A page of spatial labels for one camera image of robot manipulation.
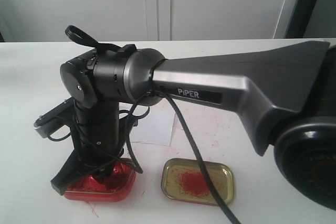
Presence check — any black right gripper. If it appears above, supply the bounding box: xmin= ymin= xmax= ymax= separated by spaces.
xmin=51 ymin=101 xmax=138 ymax=195

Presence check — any white paper sheet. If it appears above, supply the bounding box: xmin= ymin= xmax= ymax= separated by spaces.
xmin=130 ymin=100 xmax=175 ymax=146

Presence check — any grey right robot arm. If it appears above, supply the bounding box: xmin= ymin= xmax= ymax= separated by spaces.
xmin=60 ymin=40 xmax=335 ymax=209

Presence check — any gold tin lid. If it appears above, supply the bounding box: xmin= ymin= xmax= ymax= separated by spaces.
xmin=161 ymin=158 xmax=235 ymax=206

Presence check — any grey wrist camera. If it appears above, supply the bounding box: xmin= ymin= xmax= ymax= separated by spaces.
xmin=34 ymin=98 xmax=74 ymax=139

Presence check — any red ink tin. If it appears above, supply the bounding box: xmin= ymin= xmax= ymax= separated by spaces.
xmin=64 ymin=162 xmax=136 ymax=202

